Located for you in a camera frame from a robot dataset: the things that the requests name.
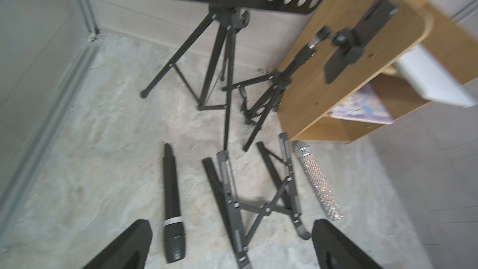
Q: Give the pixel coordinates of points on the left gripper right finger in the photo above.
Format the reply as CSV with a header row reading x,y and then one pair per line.
x,y
335,250

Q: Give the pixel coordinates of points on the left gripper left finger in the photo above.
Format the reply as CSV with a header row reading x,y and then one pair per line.
x,y
128,251

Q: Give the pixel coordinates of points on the wooden two-tier shelf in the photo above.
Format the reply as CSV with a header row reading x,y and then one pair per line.
x,y
305,107

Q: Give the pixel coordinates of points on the black phone tripod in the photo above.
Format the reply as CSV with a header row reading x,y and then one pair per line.
x,y
350,44

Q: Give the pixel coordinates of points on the black microphone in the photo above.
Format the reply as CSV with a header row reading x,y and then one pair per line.
x,y
173,226

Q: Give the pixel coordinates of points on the silver laptop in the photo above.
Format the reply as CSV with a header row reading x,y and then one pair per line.
x,y
431,79

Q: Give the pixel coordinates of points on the cartoon cat picture book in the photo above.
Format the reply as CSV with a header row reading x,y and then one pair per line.
x,y
363,106

